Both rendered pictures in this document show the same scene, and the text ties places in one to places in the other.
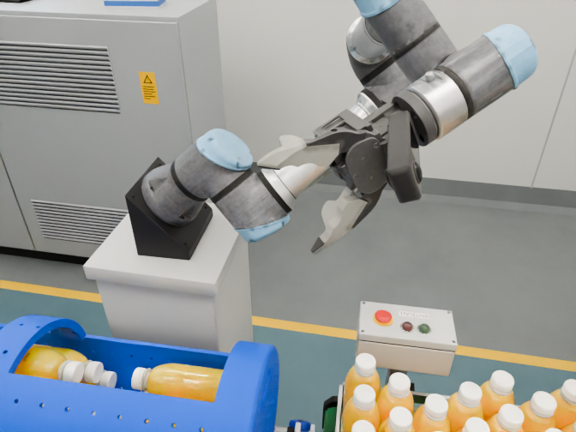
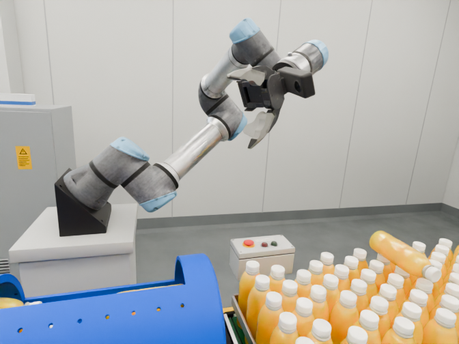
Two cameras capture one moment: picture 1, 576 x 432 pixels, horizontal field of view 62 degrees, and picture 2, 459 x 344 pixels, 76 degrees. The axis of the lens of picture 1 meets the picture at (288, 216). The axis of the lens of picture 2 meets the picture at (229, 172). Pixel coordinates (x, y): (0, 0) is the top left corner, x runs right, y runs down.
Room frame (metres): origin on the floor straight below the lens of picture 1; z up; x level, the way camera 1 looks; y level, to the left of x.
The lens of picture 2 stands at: (-0.03, 0.26, 1.58)
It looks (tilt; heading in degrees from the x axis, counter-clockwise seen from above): 15 degrees down; 333
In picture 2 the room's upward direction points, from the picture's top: 3 degrees clockwise
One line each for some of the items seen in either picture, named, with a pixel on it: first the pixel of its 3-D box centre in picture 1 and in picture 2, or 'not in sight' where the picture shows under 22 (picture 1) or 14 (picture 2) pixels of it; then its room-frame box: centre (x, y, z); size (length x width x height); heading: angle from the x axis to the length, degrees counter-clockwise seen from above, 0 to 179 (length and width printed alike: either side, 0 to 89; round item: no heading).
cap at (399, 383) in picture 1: (399, 385); (277, 271); (0.57, -0.21, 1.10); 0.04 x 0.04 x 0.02
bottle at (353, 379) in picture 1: (361, 397); (250, 296); (0.62, -0.15, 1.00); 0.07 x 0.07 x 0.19
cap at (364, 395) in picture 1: (363, 397); (261, 282); (0.54, -0.14, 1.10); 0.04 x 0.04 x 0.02
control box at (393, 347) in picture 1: (403, 337); (261, 256); (0.73, -0.25, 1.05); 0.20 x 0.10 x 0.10; 81
